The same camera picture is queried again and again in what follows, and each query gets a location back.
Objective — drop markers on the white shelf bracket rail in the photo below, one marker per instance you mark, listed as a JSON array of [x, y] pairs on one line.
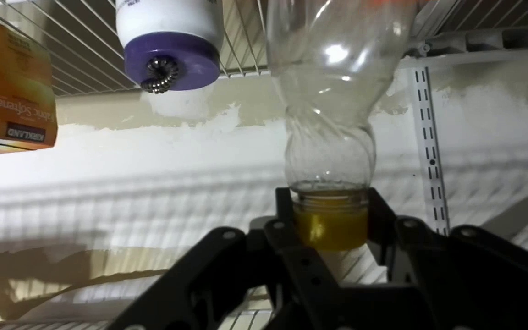
[[429, 151]]

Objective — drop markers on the white jar purple lid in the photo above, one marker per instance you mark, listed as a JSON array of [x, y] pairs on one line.
[[170, 44]]

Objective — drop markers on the orange fabric softener box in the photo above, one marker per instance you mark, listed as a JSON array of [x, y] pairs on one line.
[[27, 108]]

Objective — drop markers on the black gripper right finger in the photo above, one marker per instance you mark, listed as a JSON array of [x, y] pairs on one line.
[[467, 279]]

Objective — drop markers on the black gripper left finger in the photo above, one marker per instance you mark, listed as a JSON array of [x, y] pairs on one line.
[[214, 277]]

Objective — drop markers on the transparent bottle yellow cap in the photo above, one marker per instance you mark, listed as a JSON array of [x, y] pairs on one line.
[[332, 61]]

